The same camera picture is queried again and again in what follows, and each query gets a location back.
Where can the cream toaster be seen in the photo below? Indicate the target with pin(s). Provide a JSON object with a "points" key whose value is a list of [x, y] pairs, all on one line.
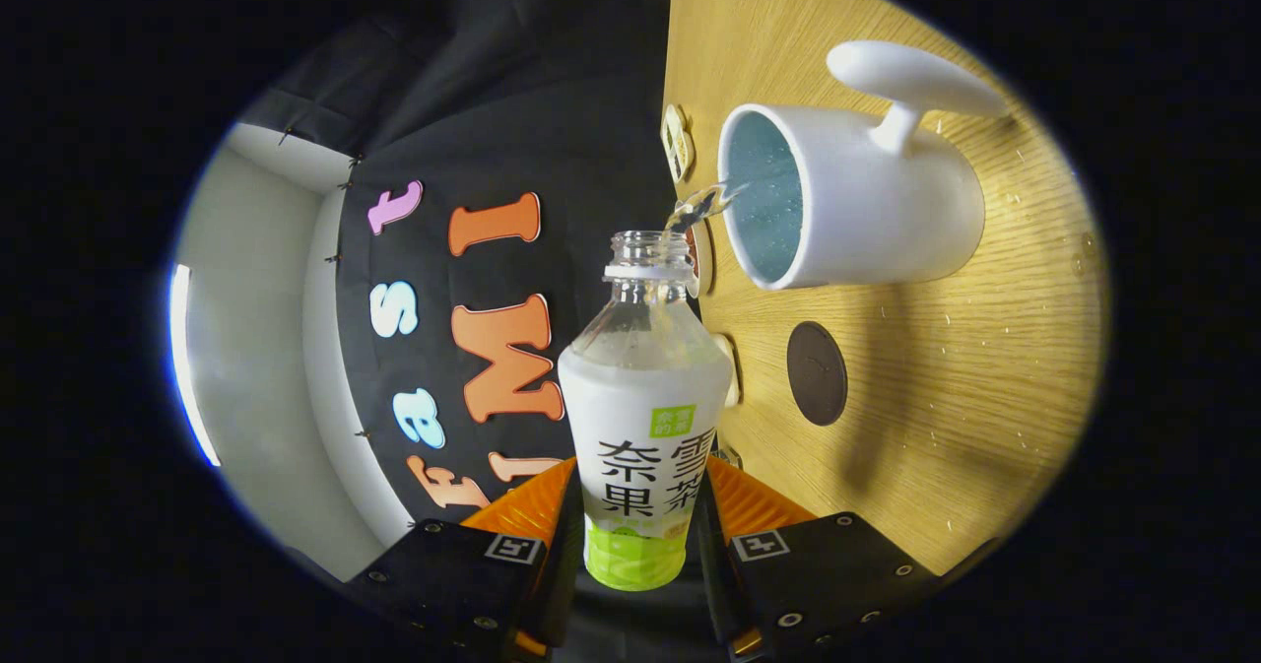
{"points": [[730, 372]]}

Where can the dark brown round coaster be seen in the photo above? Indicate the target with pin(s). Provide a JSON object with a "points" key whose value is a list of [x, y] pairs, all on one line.
{"points": [[817, 374]]}

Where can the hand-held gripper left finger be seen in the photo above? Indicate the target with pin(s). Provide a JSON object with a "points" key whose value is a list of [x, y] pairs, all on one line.
{"points": [[463, 574]]}

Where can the small white plate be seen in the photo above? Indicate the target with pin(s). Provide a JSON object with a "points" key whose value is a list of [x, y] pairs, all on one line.
{"points": [[703, 264]]}

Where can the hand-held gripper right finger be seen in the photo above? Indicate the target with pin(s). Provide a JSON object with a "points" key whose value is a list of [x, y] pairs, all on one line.
{"points": [[818, 574]]}

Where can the clear juice bottle green label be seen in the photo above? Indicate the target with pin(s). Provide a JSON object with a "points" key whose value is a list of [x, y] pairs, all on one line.
{"points": [[640, 397]]}

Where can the white divided dish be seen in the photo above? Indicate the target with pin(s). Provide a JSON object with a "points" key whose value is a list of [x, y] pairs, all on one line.
{"points": [[677, 141]]}

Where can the wooden table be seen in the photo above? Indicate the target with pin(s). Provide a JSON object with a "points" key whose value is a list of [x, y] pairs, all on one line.
{"points": [[965, 397]]}

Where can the white cup blue inside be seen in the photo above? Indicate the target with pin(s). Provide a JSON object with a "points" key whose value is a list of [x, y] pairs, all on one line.
{"points": [[877, 210]]}

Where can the black backdrop cloth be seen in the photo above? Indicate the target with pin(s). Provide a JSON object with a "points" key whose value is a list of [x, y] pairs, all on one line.
{"points": [[552, 101]]}

